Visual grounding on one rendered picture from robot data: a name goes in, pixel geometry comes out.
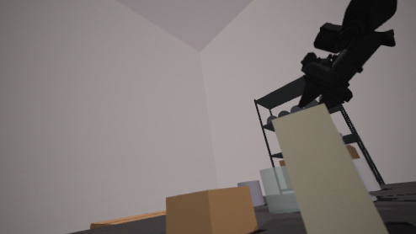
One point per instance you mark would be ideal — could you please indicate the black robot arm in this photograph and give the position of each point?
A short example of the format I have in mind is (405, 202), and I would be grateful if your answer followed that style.
(356, 35)

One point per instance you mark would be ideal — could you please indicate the brown cardboard box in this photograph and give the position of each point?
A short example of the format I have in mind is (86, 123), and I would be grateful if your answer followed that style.
(213, 211)

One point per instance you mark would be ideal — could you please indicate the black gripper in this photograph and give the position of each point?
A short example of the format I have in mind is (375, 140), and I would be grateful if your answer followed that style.
(332, 81)

